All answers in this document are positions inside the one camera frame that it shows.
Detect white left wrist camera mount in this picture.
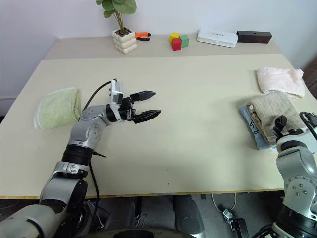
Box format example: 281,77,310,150
108,79,124,122

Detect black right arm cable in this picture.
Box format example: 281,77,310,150
299,111,317,141

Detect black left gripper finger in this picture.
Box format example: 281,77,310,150
133,109,162,125
129,90,157,103

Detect folded pink towel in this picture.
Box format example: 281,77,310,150
256,67,306,101

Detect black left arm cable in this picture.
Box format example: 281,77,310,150
81,80,115,113

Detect flat white box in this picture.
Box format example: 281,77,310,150
197,29,239,49

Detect black curved rim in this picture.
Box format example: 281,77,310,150
104,227,199,238

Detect dark grey rounded shape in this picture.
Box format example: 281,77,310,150
172,194,206,235

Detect thin white cable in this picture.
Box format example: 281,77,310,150
211,192,237,214

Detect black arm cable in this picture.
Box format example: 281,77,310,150
299,111,317,141
81,80,115,113

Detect dark brown box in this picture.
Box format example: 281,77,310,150
236,30,273,45

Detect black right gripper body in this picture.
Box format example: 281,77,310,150
272,115,288,136

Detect green plant in white pot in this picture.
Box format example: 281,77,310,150
96,0,138,55

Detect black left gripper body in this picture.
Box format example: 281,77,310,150
118,96,139,123

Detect green cube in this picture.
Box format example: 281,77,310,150
179,34,190,48

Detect folded green towel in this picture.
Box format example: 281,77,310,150
33,87,83,130

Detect folded blue towel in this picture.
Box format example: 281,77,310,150
238,104,277,151

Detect orange handled pliers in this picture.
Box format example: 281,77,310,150
135,32,152,42

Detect beige towel with white trim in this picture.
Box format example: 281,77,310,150
246,92,307,146

